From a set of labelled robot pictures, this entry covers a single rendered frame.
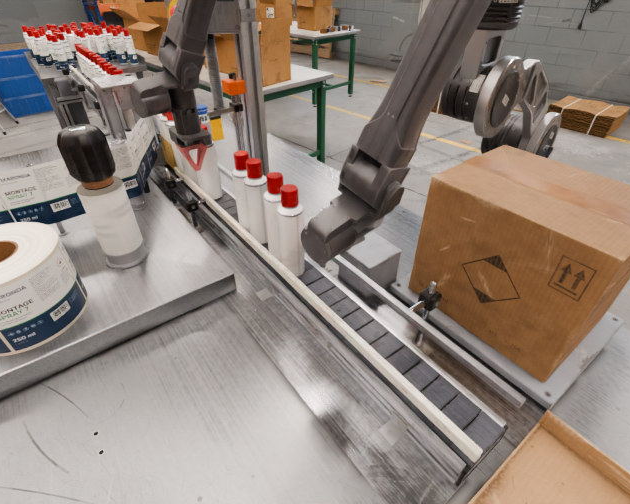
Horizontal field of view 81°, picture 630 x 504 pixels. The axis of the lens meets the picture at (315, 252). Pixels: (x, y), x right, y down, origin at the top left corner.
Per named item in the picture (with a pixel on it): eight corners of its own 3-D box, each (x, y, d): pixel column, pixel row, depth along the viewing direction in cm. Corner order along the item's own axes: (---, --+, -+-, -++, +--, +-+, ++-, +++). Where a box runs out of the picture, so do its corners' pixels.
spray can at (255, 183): (247, 238, 91) (236, 159, 79) (265, 230, 94) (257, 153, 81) (258, 248, 88) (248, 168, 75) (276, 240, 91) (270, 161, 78)
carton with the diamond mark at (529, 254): (407, 288, 82) (430, 175, 65) (470, 247, 93) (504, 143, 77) (543, 384, 63) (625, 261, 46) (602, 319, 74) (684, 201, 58)
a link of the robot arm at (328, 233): (408, 182, 49) (360, 149, 52) (349, 221, 43) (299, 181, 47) (385, 241, 58) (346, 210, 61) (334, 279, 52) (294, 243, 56)
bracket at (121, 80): (91, 80, 112) (90, 77, 111) (129, 75, 117) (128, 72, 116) (102, 90, 103) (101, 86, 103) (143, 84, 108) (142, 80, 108)
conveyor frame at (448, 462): (126, 139, 156) (122, 128, 153) (152, 134, 161) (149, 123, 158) (457, 488, 52) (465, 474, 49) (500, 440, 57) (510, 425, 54)
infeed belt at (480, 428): (128, 136, 156) (125, 127, 154) (148, 132, 160) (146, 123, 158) (464, 479, 52) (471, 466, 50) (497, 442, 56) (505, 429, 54)
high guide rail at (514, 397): (194, 151, 117) (193, 147, 116) (197, 150, 117) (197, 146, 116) (518, 409, 49) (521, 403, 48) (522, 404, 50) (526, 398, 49)
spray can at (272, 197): (265, 255, 86) (256, 173, 73) (283, 246, 89) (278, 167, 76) (277, 266, 83) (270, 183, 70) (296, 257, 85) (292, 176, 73)
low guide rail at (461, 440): (175, 173, 116) (173, 167, 115) (179, 172, 117) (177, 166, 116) (474, 463, 49) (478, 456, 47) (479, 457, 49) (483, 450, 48)
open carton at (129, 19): (118, 48, 355) (104, 1, 332) (161, 42, 381) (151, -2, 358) (137, 53, 334) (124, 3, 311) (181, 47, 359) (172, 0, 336)
